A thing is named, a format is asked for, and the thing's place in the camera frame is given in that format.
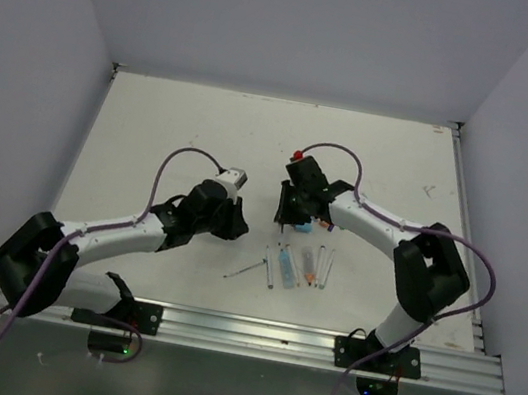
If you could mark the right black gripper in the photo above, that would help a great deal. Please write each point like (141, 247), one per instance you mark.
(285, 212)

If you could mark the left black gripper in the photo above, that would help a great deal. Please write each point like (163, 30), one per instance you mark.
(235, 223)

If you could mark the light blue pen cap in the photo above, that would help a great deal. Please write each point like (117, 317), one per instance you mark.
(303, 228)

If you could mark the orange highlighter marker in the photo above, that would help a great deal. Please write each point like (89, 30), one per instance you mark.
(309, 269)

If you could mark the grey capped white pen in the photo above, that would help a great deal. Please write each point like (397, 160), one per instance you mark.
(246, 269)

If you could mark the light blue highlighter marker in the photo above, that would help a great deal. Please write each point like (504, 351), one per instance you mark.
(286, 270)

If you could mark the green white pen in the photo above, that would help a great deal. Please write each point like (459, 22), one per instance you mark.
(327, 270)

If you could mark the light blue capped pen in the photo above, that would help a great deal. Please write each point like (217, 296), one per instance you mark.
(269, 270)

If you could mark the blue capped white marker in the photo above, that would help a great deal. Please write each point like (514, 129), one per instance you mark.
(281, 236)

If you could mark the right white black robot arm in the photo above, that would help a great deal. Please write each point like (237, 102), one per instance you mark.
(429, 272)

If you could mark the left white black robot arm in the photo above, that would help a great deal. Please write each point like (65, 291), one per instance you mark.
(42, 263)

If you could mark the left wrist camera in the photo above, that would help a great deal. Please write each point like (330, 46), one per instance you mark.
(232, 180)

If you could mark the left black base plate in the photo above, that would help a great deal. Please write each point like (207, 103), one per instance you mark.
(141, 316)

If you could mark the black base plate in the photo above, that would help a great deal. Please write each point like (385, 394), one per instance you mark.
(367, 354)
(141, 316)

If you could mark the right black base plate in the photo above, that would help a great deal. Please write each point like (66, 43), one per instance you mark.
(367, 354)

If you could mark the aluminium rail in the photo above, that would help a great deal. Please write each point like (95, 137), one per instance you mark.
(285, 342)

